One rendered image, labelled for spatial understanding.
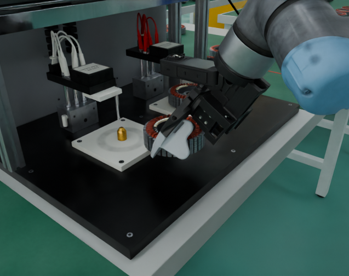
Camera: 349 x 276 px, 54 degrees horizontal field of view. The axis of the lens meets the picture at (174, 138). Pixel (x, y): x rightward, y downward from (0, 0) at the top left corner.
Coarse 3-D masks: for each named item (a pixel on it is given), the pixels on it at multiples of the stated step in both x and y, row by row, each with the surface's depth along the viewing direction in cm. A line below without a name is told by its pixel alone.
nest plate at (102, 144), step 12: (120, 120) 80; (96, 132) 75; (108, 132) 75; (132, 132) 75; (72, 144) 72; (84, 144) 71; (96, 144) 71; (108, 144) 71; (120, 144) 71; (132, 144) 71; (96, 156) 67; (108, 156) 67; (120, 156) 67; (132, 156) 67; (144, 156) 68; (120, 168) 64
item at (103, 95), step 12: (48, 72) 75; (60, 72) 75; (72, 72) 69; (84, 72) 68; (96, 72) 68; (108, 72) 70; (72, 84) 70; (84, 84) 68; (96, 84) 68; (108, 84) 71; (84, 96) 79; (96, 96) 67; (108, 96) 69
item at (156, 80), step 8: (136, 80) 93; (144, 80) 92; (152, 80) 93; (160, 80) 96; (136, 88) 94; (144, 88) 92; (152, 88) 94; (160, 88) 97; (136, 96) 95; (144, 96) 94; (152, 96) 95
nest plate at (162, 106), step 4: (160, 100) 91; (164, 100) 91; (152, 104) 88; (156, 104) 88; (160, 104) 88; (164, 104) 88; (168, 104) 88; (152, 108) 88; (156, 108) 87; (160, 108) 86; (164, 108) 86; (168, 108) 86; (172, 108) 86; (160, 112) 87; (164, 112) 86; (168, 112) 85; (172, 112) 84
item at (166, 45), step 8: (136, 48) 92; (152, 48) 86; (160, 48) 84; (168, 48) 83; (176, 48) 85; (136, 56) 90; (144, 56) 88; (152, 56) 86; (160, 56) 85; (152, 64) 95; (152, 72) 96
